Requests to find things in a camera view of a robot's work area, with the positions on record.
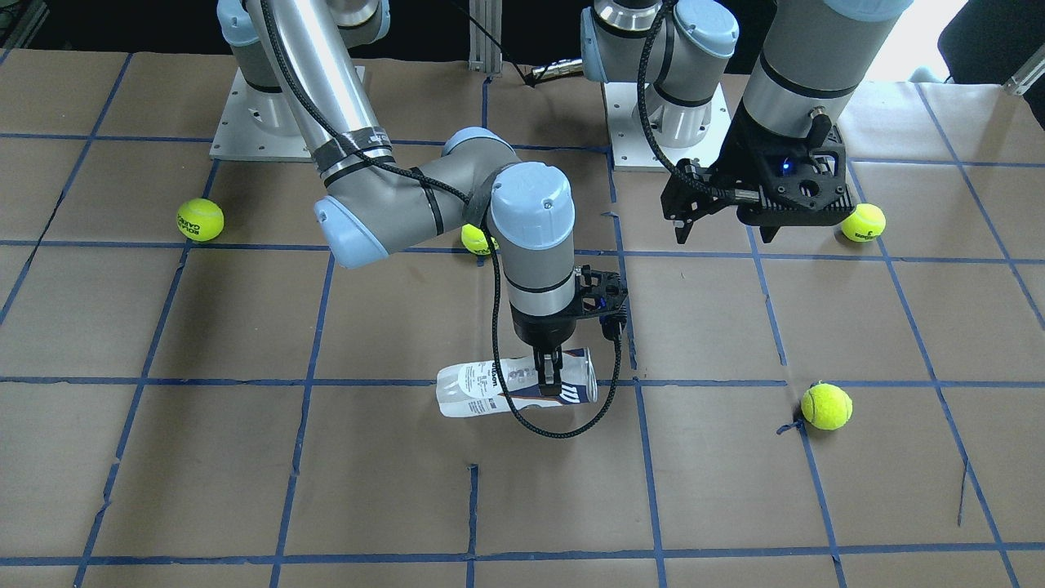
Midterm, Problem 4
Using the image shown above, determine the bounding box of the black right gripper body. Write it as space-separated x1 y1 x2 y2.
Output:
512 309 577 354

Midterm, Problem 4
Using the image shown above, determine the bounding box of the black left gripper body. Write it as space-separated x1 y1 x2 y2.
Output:
713 104 856 228

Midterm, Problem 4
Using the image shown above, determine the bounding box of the clear tennis ball can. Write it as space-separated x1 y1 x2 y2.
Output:
434 349 598 417

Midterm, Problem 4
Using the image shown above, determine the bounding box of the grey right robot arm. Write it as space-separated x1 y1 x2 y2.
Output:
216 1 578 397

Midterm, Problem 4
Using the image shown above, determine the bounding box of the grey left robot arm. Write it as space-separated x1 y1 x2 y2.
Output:
580 1 909 244

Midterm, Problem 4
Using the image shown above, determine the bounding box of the yellow tennis ball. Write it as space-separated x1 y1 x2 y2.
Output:
800 382 852 430
840 203 887 243
176 198 225 243
460 224 500 257

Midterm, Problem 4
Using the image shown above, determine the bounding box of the black chair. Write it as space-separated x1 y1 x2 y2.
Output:
937 1 1044 85

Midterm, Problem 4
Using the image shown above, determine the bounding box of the black braided cable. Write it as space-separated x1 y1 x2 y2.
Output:
636 0 762 202
258 0 626 440

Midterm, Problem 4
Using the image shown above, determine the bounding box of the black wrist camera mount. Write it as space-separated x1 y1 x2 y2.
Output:
567 265 629 342

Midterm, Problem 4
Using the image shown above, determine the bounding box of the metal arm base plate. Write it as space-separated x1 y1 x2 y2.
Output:
210 70 314 163
602 83 732 172

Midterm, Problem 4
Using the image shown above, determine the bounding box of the aluminium frame post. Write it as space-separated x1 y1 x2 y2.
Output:
467 1 503 78

